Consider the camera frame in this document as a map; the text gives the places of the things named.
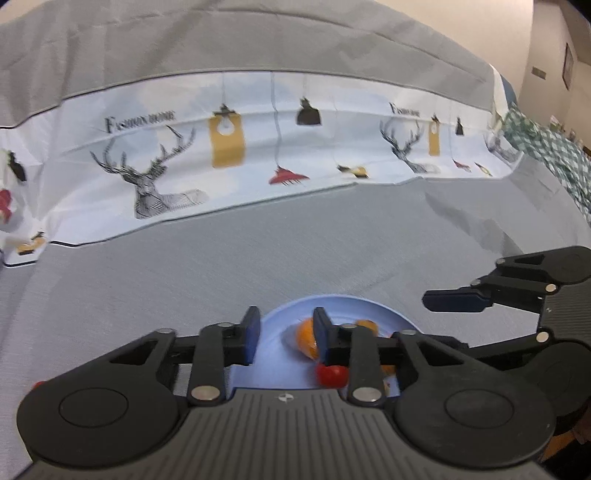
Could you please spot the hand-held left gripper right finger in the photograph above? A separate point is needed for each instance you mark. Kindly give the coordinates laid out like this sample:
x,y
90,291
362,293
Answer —
x,y
323,339

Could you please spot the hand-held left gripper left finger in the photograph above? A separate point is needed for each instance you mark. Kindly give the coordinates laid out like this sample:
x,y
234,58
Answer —
x,y
251,337

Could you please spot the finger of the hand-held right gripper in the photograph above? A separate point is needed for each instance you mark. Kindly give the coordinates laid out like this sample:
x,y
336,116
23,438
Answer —
x,y
508,350
452,300

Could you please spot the small orange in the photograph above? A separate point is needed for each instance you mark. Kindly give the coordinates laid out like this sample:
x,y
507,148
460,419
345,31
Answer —
x,y
388,369
300,339
369,326

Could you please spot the blue plate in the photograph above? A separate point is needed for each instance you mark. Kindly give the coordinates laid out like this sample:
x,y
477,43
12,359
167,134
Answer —
x,y
277,341

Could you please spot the small red fruit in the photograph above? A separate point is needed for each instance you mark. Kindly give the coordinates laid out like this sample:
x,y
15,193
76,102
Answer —
x,y
39,383
330,376

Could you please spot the grey bed sheet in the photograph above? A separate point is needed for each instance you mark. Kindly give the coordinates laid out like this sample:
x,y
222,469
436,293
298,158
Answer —
x,y
231,258

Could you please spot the printed deer quilt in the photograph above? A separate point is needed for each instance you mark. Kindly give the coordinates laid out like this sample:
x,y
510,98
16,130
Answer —
x,y
258,184

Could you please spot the green checked cloth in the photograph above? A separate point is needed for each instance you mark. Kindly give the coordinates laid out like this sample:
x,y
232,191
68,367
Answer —
x,y
554,152

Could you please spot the wall switch plate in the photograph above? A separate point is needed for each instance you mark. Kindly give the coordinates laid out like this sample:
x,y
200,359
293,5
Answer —
x,y
538,72

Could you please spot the framed wall picture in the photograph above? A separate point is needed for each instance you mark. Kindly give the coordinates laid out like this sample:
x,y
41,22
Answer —
x,y
568,64

